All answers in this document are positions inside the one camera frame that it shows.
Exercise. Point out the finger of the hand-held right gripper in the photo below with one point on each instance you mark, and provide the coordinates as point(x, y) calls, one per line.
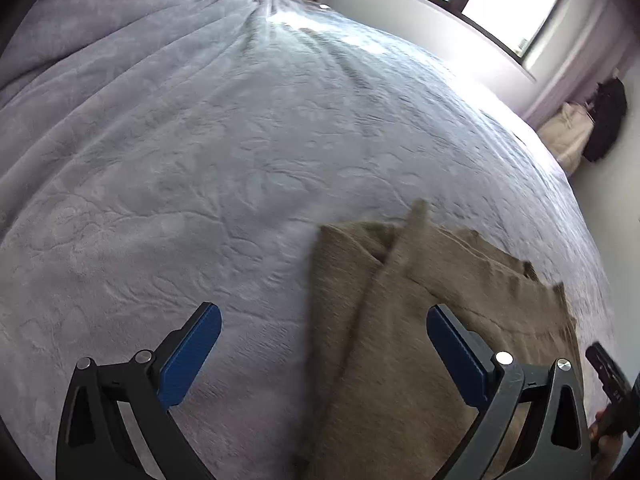
point(607, 370)

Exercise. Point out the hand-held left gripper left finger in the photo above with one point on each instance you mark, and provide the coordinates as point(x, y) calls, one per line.
point(187, 360)

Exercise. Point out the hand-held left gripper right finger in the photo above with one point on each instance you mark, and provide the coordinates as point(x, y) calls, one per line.
point(457, 357)

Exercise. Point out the olive brown knit sweater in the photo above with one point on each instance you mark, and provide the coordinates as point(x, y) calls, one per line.
point(400, 360)

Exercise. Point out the person's right hand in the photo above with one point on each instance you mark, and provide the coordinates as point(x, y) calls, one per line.
point(607, 447)

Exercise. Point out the white embossed bedspread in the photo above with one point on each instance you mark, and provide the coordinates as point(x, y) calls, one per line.
point(200, 185)

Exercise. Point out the beige hanging coat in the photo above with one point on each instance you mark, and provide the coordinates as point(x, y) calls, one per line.
point(567, 135)

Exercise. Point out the black hanging jacket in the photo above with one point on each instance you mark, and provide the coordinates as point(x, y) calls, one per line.
point(607, 120)

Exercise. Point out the lavender fleece blanket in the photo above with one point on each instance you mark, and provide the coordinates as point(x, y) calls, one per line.
point(100, 35)

